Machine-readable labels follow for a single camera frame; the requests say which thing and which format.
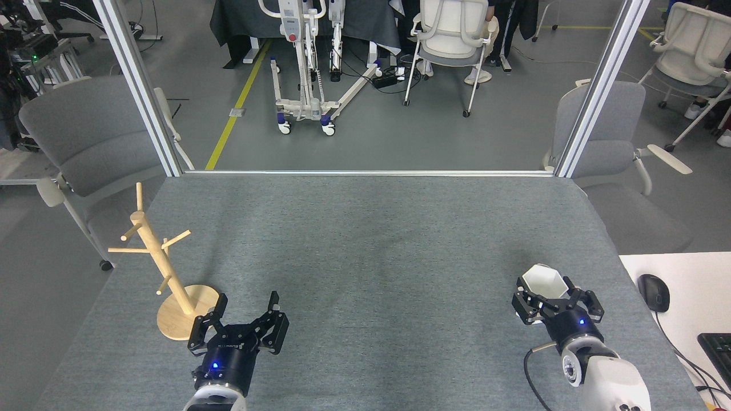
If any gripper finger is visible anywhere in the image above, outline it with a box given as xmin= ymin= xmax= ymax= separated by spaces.
xmin=187 ymin=293 xmax=228 ymax=357
xmin=254 ymin=291 xmax=290 ymax=356
xmin=563 ymin=277 xmax=605 ymax=323
xmin=511 ymin=278 xmax=557 ymax=326

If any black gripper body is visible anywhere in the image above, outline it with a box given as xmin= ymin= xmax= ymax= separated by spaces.
xmin=191 ymin=323 xmax=261 ymax=398
xmin=543 ymin=305 xmax=605 ymax=354

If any white hexagonal cup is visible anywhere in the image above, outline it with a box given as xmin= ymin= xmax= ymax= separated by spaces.
xmin=521 ymin=264 xmax=570 ymax=300

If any wooden cup rack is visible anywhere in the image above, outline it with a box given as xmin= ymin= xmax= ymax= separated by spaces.
xmin=108 ymin=183 xmax=222 ymax=341

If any black equipment rack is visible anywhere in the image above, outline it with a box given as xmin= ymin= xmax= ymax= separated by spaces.
xmin=0 ymin=0 xmax=86 ymax=152

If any black computer mouse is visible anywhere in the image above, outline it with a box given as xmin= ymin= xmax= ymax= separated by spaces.
xmin=637 ymin=274 xmax=670 ymax=313

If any white desk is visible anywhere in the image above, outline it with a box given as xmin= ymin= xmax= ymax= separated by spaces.
xmin=619 ymin=252 xmax=731 ymax=411

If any black keyboard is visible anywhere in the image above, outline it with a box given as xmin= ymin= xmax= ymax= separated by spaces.
xmin=697 ymin=333 xmax=731 ymax=389

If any grey upholstered chair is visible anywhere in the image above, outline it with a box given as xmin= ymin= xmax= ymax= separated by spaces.
xmin=18 ymin=76 xmax=195 ymax=272
xmin=543 ymin=79 xmax=693 ymax=255

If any person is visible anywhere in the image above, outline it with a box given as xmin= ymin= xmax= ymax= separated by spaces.
xmin=57 ymin=0 xmax=144 ymax=41
xmin=394 ymin=0 xmax=499 ymax=86
xmin=488 ymin=0 xmax=540 ymax=73
xmin=684 ymin=100 xmax=731 ymax=149

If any black power strip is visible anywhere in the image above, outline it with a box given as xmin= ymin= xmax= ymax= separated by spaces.
xmin=372 ymin=67 xmax=406 ymax=89

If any white mesh office chair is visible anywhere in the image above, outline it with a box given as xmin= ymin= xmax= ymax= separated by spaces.
xmin=638 ymin=2 xmax=731 ymax=153
xmin=403 ymin=0 xmax=499 ymax=118

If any white stand on wheels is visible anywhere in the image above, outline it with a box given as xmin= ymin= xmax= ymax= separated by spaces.
xmin=257 ymin=0 xmax=382 ymax=136

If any table with dark cloth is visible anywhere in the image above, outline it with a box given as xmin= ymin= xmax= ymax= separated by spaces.
xmin=210 ymin=0 xmax=401 ymax=69

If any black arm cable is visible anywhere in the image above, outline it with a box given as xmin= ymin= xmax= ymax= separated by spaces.
xmin=524 ymin=341 xmax=557 ymax=411

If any black mouse cable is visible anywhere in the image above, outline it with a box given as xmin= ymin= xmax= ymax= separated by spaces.
xmin=654 ymin=311 xmax=731 ymax=396

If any silver table edge rail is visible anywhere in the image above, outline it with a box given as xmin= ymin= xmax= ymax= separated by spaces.
xmin=183 ymin=170 xmax=556 ymax=177

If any silver frame post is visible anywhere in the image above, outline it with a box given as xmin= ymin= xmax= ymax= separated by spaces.
xmin=555 ymin=0 xmax=652 ymax=179
xmin=91 ymin=0 xmax=184 ymax=178

